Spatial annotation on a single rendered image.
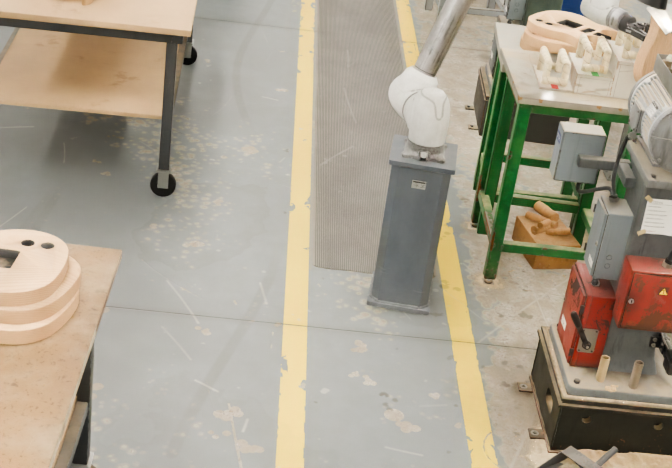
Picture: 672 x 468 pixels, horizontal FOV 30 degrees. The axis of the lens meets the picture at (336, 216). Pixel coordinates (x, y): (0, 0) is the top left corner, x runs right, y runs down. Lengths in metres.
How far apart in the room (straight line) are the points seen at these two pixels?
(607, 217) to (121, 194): 2.61
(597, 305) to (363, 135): 2.79
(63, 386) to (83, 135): 3.62
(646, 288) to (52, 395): 2.19
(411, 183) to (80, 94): 1.81
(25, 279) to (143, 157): 3.18
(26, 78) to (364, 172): 1.80
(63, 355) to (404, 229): 2.25
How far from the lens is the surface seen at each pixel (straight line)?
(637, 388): 4.78
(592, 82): 5.55
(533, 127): 7.37
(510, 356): 5.31
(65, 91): 6.20
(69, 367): 3.34
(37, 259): 3.55
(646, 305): 4.55
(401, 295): 5.44
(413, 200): 5.23
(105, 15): 5.83
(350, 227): 6.07
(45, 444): 3.09
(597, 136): 4.64
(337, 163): 6.71
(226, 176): 6.44
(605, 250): 4.58
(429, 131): 5.15
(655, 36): 5.15
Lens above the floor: 2.81
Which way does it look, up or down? 27 degrees down
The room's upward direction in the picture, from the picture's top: 8 degrees clockwise
